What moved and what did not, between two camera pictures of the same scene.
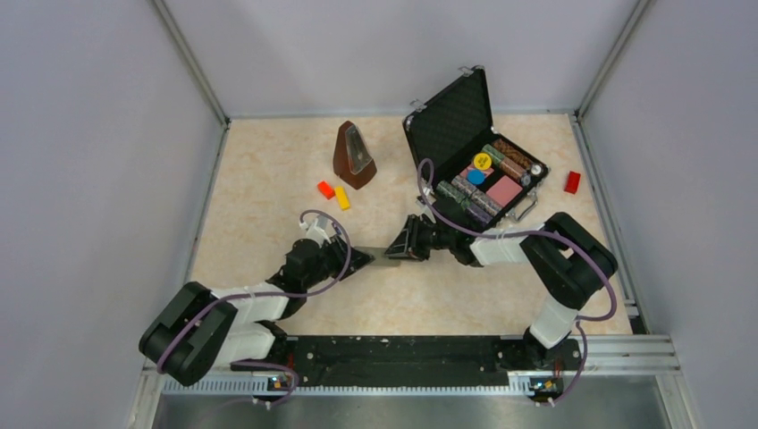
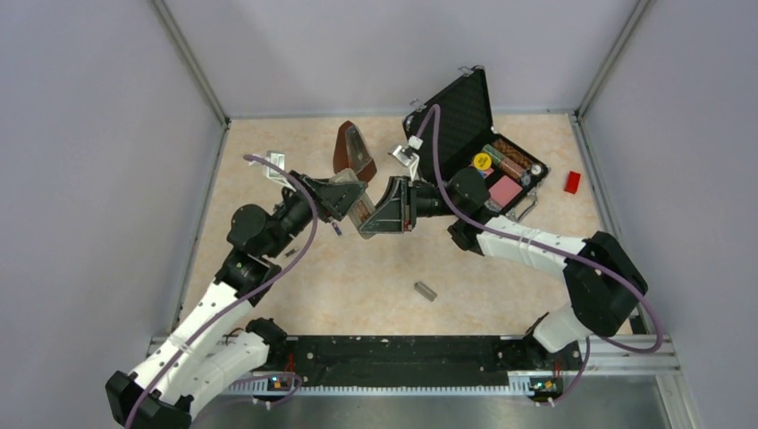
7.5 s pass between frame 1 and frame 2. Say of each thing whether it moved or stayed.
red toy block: stayed
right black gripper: moved
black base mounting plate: stayed
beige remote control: moved
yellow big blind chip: stayed
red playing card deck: stayed
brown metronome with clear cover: stayed
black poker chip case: stayed
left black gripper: moved
